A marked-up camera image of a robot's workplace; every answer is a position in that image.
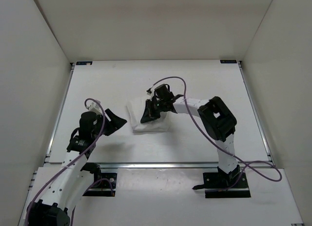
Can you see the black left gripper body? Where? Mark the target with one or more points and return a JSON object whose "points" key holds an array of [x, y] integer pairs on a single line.
{"points": [[97, 129]]}

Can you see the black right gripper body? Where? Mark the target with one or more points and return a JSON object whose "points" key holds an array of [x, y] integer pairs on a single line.
{"points": [[159, 106]]}

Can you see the white pleated skirt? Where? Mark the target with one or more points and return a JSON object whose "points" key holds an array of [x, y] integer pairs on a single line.
{"points": [[135, 108]]}

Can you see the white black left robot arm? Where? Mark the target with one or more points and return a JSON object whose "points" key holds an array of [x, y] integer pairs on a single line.
{"points": [[54, 203]]}

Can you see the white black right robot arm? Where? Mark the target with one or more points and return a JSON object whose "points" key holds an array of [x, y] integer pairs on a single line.
{"points": [[218, 121]]}

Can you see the blue left corner label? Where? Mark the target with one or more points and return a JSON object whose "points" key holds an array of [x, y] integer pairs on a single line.
{"points": [[84, 63]]}

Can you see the blue corner label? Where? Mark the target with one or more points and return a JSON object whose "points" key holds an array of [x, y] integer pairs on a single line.
{"points": [[84, 63], [228, 61]]}

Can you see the blue right corner label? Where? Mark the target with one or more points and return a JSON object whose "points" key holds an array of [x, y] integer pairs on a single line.
{"points": [[228, 61]]}

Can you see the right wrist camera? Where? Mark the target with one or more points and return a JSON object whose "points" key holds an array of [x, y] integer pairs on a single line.
{"points": [[151, 94]]}

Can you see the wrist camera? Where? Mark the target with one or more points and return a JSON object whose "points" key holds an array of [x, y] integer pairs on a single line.
{"points": [[94, 107], [151, 94]]}

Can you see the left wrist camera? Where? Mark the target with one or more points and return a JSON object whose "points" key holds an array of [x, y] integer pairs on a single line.
{"points": [[94, 107]]}

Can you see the aluminium table frame rail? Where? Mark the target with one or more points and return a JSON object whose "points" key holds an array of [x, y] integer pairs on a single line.
{"points": [[115, 82]]}

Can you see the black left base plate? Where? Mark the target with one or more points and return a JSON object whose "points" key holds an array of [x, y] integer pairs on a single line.
{"points": [[104, 183]]}

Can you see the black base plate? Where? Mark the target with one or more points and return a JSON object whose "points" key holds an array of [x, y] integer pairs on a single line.
{"points": [[104, 183], [216, 187]]}

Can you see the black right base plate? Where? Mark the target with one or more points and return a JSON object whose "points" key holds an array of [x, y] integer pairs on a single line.
{"points": [[216, 187]]}

